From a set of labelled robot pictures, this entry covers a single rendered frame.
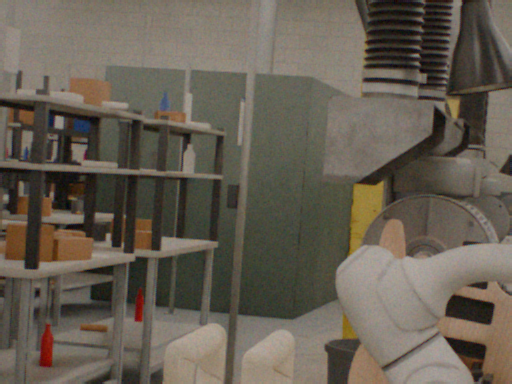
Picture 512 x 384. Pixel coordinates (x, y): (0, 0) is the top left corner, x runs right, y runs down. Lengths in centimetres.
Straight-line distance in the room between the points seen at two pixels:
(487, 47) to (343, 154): 31
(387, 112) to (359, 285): 37
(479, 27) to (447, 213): 37
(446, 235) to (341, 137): 36
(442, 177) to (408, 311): 63
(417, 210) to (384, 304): 57
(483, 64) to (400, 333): 55
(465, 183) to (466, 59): 32
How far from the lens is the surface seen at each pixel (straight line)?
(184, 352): 130
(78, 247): 624
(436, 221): 233
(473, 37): 215
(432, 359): 179
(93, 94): 626
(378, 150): 205
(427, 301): 178
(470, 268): 179
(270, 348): 132
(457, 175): 237
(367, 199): 955
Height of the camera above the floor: 139
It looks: 3 degrees down
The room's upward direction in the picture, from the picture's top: 4 degrees clockwise
